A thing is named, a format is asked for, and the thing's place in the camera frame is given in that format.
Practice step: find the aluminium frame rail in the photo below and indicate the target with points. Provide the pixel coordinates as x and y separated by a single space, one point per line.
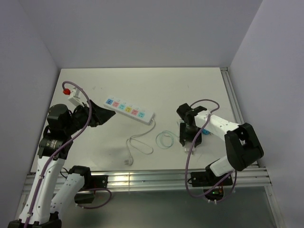
173 179

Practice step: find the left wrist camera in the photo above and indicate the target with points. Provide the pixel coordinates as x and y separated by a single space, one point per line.
74 97

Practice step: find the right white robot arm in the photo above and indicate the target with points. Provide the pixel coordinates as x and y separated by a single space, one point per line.
242 144

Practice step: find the white charger block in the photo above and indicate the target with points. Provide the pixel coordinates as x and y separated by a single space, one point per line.
189 148

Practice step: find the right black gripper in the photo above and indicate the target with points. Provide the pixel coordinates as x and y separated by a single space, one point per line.
184 136

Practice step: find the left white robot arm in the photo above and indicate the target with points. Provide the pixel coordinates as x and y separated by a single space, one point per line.
44 207

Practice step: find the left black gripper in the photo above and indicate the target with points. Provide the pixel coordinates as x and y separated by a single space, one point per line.
99 115

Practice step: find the white colourful power strip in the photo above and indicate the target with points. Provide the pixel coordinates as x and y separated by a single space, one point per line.
130 110

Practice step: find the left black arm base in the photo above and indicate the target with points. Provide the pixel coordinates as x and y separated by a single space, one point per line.
86 197

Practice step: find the blue plug adapter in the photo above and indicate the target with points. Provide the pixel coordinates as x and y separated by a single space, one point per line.
205 132

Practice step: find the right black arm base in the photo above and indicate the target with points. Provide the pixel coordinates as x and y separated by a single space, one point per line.
208 179

